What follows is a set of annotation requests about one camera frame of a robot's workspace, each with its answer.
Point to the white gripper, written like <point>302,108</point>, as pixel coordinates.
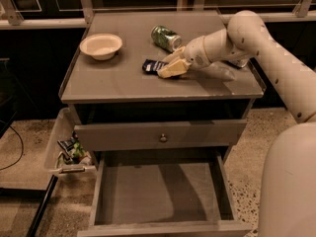
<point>195,52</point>

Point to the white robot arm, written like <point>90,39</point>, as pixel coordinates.
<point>288,190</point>

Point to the grey drawer cabinet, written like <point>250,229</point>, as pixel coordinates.
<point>119,91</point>

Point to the grey top drawer with knob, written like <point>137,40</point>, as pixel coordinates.
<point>159,135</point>

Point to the open grey middle drawer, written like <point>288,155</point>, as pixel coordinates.
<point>163,193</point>

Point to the green soda can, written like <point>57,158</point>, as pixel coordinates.
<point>166,38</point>

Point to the crushed silver can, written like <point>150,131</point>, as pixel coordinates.
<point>239,63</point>

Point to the white paper bowl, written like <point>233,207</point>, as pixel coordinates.
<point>101,46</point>

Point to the snack packets in bin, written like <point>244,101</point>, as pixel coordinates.
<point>72,152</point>

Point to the clear plastic bin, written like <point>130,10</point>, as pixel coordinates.
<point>62,130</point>

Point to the black floor stand bar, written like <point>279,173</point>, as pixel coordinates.
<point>42,207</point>

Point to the metal railing frame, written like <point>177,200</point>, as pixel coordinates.
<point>40,14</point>

